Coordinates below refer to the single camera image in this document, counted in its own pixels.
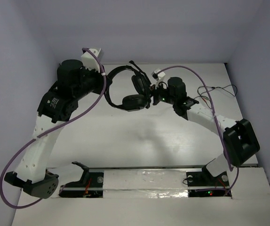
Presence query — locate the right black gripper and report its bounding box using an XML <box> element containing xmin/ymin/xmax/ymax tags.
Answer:
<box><xmin>137</xmin><ymin>79</ymin><xmax>176</xmax><ymax>109</ymax></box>

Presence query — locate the black headset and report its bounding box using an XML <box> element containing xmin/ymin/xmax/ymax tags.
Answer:
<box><xmin>104</xmin><ymin>61</ymin><xmax>151</xmax><ymax>114</ymax></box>

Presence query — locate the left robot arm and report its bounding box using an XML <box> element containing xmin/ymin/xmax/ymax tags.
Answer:
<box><xmin>1</xmin><ymin>59</ymin><xmax>111</xmax><ymax>200</ymax></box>

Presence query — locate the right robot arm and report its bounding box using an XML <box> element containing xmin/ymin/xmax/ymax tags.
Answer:
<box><xmin>152</xmin><ymin>77</ymin><xmax>260</xmax><ymax>185</ymax></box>

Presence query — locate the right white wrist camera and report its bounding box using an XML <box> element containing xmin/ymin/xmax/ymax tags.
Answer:
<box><xmin>151</xmin><ymin>69</ymin><xmax>166</xmax><ymax>87</ymax></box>

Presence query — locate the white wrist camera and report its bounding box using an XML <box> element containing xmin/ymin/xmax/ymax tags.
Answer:
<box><xmin>81</xmin><ymin>48</ymin><xmax>103</xmax><ymax>71</ymax></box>
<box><xmin>151</xmin><ymin>69</ymin><xmax>166</xmax><ymax>87</ymax></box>

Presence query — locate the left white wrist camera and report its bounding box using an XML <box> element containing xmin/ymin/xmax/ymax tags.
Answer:
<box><xmin>81</xmin><ymin>48</ymin><xmax>103</xmax><ymax>71</ymax></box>

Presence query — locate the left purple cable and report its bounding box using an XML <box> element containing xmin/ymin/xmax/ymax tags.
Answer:
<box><xmin>0</xmin><ymin>48</ymin><xmax>107</xmax><ymax>210</ymax></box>

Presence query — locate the purple cable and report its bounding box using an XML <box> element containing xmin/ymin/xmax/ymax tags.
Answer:
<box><xmin>0</xmin><ymin>48</ymin><xmax>107</xmax><ymax>210</ymax></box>
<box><xmin>158</xmin><ymin>65</ymin><xmax>239</xmax><ymax>191</ymax></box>

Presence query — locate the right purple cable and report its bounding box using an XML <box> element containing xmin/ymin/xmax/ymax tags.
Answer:
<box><xmin>158</xmin><ymin>65</ymin><xmax>239</xmax><ymax>191</ymax></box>

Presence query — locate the metal rail with tape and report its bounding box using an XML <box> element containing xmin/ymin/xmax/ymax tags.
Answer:
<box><xmin>59</xmin><ymin>166</ymin><xmax>234</xmax><ymax>198</ymax></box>

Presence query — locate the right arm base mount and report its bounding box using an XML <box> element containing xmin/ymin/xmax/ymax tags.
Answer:
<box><xmin>182</xmin><ymin>171</ymin><xmax>231</xmax><ymax>198</ymax></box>

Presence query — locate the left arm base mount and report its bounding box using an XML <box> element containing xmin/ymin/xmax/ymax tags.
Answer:
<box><xmin>58</xmin><ymin>161</ymin><xmax>104</xmax><ymax>198</ymax></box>

